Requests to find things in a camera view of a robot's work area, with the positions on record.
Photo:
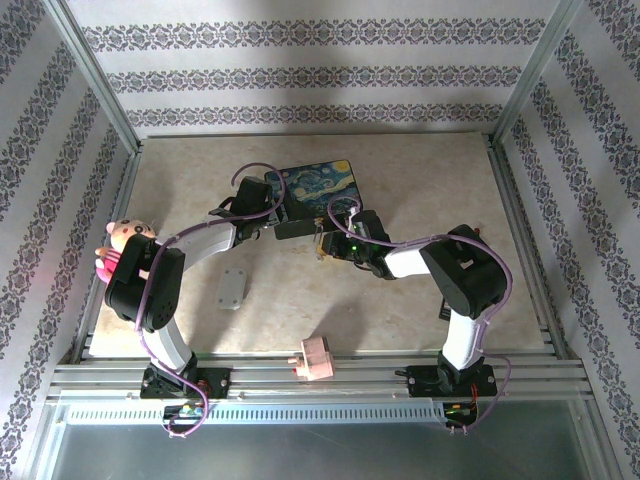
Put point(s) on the small brass padlock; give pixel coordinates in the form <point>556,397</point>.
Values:
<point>318,232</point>

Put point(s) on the starry night painted black box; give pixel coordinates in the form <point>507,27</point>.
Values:
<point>320,187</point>

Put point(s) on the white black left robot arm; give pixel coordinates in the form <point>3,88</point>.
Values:
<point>210,240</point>

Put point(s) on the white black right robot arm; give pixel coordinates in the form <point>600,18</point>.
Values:
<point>462,340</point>

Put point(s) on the grey rectangular block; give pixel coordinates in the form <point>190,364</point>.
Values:
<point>231,290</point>

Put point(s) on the pink toy block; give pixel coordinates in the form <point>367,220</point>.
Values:
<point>315,360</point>

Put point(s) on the pink plush doll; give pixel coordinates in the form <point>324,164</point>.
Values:
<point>127,230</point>

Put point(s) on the grey metal sheet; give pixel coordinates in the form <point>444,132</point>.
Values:
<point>320,452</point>

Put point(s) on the aluminium side rail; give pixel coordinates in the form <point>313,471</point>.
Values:
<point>515,200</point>
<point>125,185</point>

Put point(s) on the aluminium mounting rail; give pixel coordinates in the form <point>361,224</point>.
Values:
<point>360,382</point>

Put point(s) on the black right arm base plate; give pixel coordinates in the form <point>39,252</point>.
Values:
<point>425,380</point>

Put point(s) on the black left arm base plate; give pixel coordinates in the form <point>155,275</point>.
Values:
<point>215,382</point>

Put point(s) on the aluminium frame post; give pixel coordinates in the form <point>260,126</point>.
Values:
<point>95,75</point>
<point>535,70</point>

